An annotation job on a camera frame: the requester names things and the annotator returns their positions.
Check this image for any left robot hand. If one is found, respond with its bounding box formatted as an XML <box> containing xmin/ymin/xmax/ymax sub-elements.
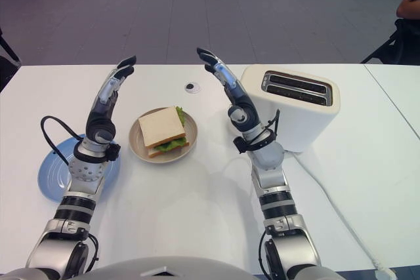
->
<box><xmin>85</xmin><ymin>55</ymin><xmax>137</xmax><ymax>146</ymax></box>

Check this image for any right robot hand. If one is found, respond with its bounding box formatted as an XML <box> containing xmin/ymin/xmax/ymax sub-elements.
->
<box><xmin>196</xmin><ymin>47</ymin><xmax>263</xmax><ymax>137</ymax></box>

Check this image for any beige plate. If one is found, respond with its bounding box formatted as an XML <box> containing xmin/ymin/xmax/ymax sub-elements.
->
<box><xmin>128</xmin><ymin>106</ymin><xmax>200</xmax><ymax>164</ymax></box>

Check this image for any bread slice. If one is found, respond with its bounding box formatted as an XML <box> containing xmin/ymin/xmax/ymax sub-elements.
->
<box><xmin>137</xmin><ymin>106</ymin><xmax>187</xmax><ymax>150</ymax></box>
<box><xmin>147</xmin><ymin>142</ymin><xmax>191</xmax><ymax>159</ymax></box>

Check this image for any cream toaster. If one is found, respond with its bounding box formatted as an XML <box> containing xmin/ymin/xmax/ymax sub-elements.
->
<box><xmin>239</xmin><ymin>64</ymin><xmax>342</xmax><ymax>154</ymax></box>

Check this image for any blue plate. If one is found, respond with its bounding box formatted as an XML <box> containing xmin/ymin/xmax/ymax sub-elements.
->
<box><xmin>37</xmin><ymin>133</ymin><xmax>121</xmax><ymax>204</ymax></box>

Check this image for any green lettuce leaf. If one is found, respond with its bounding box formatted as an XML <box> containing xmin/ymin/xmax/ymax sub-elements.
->
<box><xmin>154</xmin><ymin>106</ymin><xmax>190</xmax><ymax>153</ymax></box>

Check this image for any robot body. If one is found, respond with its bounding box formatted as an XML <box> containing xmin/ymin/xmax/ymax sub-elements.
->
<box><xmin>69</xmin><ymin>256</ymin><xmax>261</xmax><ymax>280</ymax></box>

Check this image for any black chair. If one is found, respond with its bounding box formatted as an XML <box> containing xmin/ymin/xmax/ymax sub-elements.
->
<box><xmin>360</xmin><ymin>18</ymin><xmax>420</xmax><ymax>66</ymax></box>

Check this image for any person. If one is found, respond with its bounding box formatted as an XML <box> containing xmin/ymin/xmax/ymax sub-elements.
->
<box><xmin>396</xmin><ymin>0</ymin><xmax>420</xmax><ymax>20</ymax></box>

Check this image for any black cable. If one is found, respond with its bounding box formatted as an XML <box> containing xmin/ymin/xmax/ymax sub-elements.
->
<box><xmin>40</xmin><ymin>115</ymin><xmax>81</xmax><ymax>166</ymax></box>
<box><xmin>262</xmin><ymin>108</ymin><xmax>282</xmax><ymax>145</ymax></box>

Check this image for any white cord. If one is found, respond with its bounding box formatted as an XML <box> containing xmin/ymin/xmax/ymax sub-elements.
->
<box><xmin>283</xmin><ymin>150</ymin><xmax>398</xmax><ymax>280</ymax></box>

